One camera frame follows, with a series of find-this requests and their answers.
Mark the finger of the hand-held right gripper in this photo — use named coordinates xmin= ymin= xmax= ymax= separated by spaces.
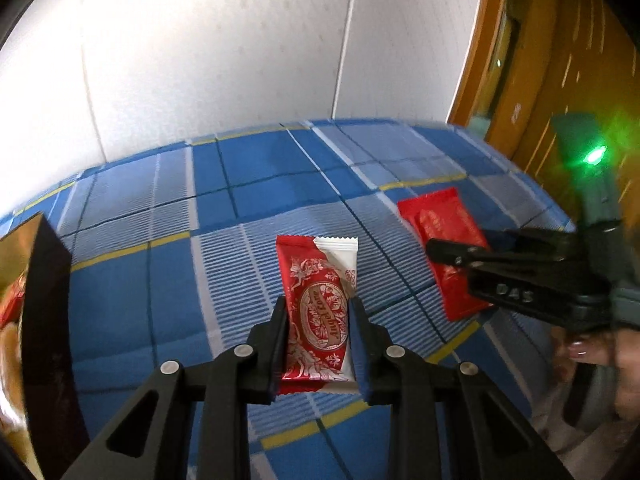
xmin=482 ymin=227 xmax=583 ymax=257
xmin=425 ymin=238 xmax=506 ymax=273

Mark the blue plaid bed sheet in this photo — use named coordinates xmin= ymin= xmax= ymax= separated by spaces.
xmin=0 ymin=117 xmax=577 ymax=480

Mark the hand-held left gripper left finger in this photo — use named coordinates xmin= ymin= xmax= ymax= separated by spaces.
xmin=60 ymin=296 xmax=291 ymax=480

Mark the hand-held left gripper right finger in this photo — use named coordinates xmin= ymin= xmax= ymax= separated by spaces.
xmin=349 ymin=297 xmax=576 ymax=480

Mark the red and white snack packet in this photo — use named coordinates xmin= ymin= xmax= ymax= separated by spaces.
xmin=276 ymin=234 xmax=360 ymax=397

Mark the person's right hand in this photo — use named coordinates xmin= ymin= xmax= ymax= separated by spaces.
xmin=552 ymin=329 xmax=640 ymax=423

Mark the wooden door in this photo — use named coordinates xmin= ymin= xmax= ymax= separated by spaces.
xmin=446 ymin=0 xmax=640 ymax=223

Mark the gold tin box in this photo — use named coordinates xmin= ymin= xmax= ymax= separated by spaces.
xmin=0 ymin=212 xmax=94 ymax=480

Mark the plain red snack packet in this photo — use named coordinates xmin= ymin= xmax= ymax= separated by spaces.
xmin=397 ymin=187 xmax=497 ymax=322

